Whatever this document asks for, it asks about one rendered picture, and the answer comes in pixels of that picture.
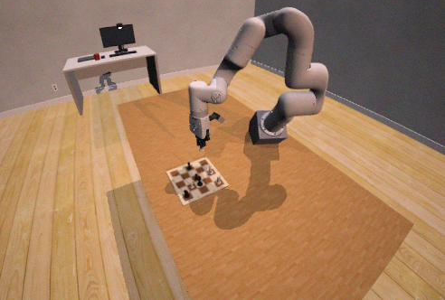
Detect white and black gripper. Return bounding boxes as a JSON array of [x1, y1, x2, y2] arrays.
[[189, 115, 211, 148]]

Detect chessboard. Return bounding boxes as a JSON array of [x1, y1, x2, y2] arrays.
[[166, 157, 229, 206]]

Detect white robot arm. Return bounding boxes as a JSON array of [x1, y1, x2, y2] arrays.
[[188, 7, 328, 136]]

